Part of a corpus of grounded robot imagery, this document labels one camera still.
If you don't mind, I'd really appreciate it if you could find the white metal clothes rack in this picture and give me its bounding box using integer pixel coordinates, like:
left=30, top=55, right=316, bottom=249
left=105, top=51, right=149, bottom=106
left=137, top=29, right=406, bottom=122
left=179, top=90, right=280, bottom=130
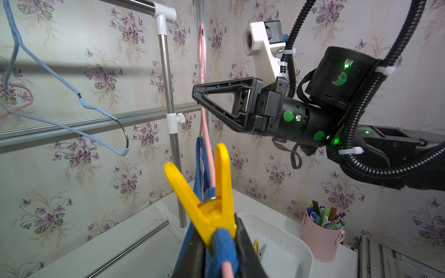
left=86, top=1, right=187, bottom=278

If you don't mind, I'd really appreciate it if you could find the white plastic tray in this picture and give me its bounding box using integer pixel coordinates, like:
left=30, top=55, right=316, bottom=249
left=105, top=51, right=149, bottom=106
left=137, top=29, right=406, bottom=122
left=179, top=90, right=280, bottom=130
left=238, top=212, right=314, bottom=278

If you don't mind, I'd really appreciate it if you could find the light blue wire hanger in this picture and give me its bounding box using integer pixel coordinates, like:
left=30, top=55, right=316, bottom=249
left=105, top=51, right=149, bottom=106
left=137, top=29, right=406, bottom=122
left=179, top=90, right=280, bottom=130
left=1, top=1, right=125, bottom=159

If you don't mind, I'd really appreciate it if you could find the pink wire hanger striped top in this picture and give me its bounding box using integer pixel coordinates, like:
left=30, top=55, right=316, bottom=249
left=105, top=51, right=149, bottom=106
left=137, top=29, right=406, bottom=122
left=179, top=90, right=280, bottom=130
left=1, top=83, right=34, bottom=112

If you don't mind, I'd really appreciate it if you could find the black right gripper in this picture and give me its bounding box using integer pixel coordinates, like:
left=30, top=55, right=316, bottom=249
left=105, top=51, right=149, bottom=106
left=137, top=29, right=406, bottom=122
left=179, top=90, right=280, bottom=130
left=192, top=77, right=288, bottom=137

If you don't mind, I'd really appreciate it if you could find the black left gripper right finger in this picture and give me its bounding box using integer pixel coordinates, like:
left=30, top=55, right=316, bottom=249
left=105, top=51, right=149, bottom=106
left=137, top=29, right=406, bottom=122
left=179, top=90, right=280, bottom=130
left=235, top=214, right=267, bottom=278

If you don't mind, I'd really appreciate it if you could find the pink wire hanger blue top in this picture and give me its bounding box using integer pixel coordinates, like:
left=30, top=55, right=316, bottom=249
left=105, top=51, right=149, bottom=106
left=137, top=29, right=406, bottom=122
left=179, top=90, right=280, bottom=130
left=198, top=23, right=234, bottom=278

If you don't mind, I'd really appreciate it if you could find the grey clothespin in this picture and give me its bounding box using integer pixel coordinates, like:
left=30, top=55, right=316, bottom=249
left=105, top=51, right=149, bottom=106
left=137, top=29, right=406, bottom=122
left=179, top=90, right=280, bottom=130
left=257, top=244, right=267, bottom=261

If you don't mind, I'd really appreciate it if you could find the blue tank top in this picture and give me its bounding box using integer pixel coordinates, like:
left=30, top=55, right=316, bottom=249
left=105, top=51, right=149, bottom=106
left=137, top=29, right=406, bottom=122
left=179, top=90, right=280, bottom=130
left=164, top=143, right=239, bottom=278

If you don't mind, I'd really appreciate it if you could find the pink pen cup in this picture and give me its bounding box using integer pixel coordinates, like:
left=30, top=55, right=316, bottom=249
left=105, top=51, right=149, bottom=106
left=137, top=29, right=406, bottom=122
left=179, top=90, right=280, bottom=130
left=302, top=200, right=345, bottom=262

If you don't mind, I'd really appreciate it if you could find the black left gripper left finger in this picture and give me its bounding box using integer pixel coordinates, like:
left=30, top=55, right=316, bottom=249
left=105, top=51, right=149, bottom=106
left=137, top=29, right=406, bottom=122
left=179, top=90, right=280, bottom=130
left=172, top=229, right=206, bottom=278

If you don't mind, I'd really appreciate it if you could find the yellow clothespin blue top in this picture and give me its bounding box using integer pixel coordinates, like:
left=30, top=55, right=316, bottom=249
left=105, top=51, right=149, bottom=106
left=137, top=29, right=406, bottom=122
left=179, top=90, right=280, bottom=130
left=163, top=143, right=237, bottom=251

